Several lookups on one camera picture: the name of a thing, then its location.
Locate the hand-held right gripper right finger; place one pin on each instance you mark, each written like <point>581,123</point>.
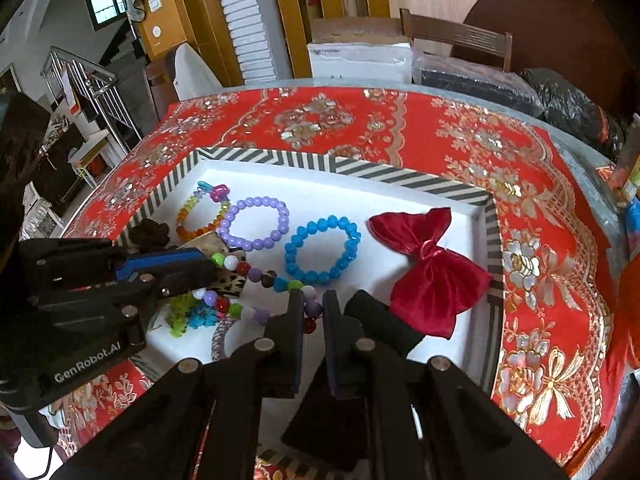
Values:
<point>330,345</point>

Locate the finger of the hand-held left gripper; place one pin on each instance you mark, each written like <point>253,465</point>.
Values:
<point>165,291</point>
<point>165,260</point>

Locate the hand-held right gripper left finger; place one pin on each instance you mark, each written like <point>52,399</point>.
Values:
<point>298,340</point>

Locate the red satin bow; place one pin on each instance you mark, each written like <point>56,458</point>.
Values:
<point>430,270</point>

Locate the striped jewelry box tray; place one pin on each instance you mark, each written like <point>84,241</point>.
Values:
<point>360,195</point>

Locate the dark brown flower hair clip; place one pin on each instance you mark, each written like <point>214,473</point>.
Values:
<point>150,232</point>

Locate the leopard print hair bow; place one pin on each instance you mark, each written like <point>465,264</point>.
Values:
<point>225,287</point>

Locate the white rounded chair back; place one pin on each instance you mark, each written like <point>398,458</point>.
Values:
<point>195,72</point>

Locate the metal stair railing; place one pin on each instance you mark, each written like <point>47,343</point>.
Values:
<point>80,85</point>

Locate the white ribbed panel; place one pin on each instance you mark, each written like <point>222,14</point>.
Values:
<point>245,20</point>

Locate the red floral tablecloth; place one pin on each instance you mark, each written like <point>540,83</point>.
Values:
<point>540,200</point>

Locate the window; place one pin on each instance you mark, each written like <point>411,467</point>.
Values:
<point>105,2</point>

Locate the white cardboard box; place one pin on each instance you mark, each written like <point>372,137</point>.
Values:
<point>357,60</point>

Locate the black wrapped flat package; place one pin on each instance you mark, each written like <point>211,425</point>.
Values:
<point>475,87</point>

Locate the wooden chair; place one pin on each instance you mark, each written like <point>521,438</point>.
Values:
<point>455,40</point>

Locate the pile of colourful trinkets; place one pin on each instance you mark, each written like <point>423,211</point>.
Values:
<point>629,180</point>

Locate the black plastic bag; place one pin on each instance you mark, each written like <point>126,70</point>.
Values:
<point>575,105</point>

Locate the round brown tabletop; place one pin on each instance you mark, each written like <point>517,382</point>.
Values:
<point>550,35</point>

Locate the white wall switch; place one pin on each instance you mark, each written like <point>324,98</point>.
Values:
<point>155,3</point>

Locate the yellow wooden door frame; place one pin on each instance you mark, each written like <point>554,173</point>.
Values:
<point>295,10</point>

